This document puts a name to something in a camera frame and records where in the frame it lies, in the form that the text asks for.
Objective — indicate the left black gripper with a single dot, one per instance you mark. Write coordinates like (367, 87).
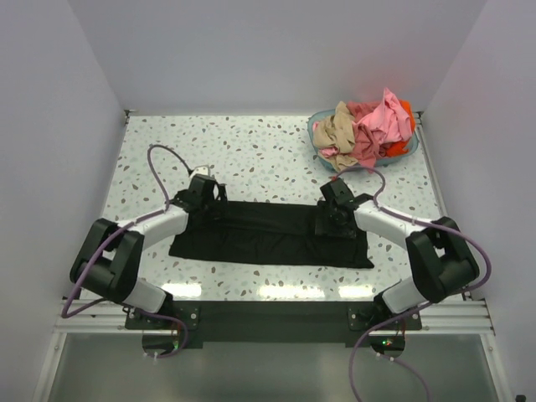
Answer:
(222, 199)

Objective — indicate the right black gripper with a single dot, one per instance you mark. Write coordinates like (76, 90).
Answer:
(323, 225)

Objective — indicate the black t-shirt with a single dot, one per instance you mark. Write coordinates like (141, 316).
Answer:
(272, 234)

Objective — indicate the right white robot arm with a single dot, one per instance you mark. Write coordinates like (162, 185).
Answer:
(440, 260)

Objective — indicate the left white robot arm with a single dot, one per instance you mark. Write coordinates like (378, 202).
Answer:
(109, 259)

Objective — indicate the light pink t-shirt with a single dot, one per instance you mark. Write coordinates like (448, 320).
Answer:
(329, 152)

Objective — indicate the beige t-shirt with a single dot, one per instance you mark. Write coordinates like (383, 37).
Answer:
(336, 130)

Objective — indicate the orange t-shirt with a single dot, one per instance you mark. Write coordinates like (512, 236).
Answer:
(399, 124)

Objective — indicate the teal plastic laundry basket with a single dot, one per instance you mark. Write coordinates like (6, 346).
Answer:
(413, 144)

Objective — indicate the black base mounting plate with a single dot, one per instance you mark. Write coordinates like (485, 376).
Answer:
(201, 322)

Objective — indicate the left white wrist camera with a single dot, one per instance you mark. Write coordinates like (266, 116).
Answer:
(201, 170)

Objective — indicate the aluminium frame rail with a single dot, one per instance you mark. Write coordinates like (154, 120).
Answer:
(451, 317)

